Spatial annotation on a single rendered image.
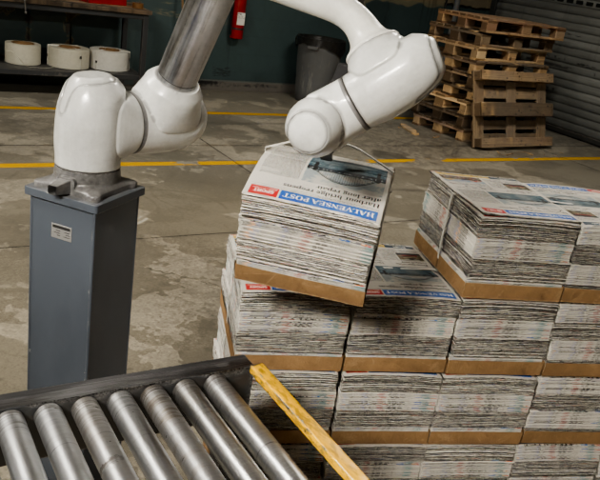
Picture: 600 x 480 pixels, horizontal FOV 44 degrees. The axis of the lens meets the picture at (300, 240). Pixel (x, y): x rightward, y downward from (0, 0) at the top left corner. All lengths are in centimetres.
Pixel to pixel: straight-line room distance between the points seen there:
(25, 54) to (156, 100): 586
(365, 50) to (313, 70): 761
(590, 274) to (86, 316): 131
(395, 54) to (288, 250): 50
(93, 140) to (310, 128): 69
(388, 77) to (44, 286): 107
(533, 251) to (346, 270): 64
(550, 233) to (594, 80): 786
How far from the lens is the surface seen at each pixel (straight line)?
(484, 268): 196
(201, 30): 175
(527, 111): 854
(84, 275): 184
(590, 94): 985
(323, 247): 151
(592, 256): 210
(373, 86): 124
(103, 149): 178
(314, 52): 882
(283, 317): 185
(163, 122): 184
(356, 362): 196
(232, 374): 153
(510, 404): 221
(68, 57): 766
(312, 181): 153
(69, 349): 196
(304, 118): 121
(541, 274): 204
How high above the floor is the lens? 159
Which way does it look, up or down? 21 degrees down
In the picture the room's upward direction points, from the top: 9 degrees clockwise
